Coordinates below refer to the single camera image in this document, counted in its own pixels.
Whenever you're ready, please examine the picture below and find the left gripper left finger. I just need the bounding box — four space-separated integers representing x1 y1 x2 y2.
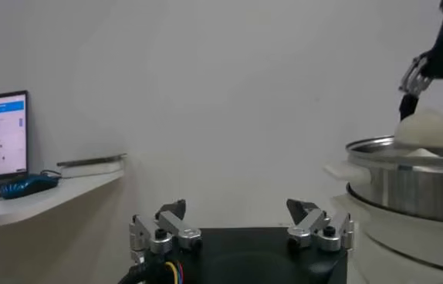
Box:
128 198 203 263

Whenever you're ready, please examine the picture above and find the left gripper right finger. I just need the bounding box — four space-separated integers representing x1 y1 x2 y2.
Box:
286 198 356 254

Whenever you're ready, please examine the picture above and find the white steamed baozi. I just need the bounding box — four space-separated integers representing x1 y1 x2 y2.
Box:
394 109 443 148
404 147 441 158

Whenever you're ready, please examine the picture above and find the stainless steel steamer basket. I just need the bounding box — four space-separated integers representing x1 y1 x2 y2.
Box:
344 130 443 227

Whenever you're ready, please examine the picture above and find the white electric cooker pot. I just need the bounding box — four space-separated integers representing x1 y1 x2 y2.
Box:
323 160 443 284

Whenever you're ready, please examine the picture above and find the white flat box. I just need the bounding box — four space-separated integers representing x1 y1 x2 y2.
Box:
59 160 126 179

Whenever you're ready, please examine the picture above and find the black flat hard drive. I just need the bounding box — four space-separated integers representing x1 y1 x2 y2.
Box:
56 153 128 167

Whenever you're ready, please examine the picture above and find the white laptop desk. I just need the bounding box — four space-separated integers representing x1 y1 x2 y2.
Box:
0 165 126 232

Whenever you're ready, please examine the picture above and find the blue computer mouse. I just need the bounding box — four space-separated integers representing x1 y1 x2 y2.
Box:
0 173 60 201

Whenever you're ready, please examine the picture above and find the coloured wire bundle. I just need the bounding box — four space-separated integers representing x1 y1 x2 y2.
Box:
163 260 186 284

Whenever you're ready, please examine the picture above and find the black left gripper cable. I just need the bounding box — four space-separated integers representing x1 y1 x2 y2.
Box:
117 250 161 284

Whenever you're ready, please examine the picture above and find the thin black desk cable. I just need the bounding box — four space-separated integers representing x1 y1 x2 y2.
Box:
39 168 65 181

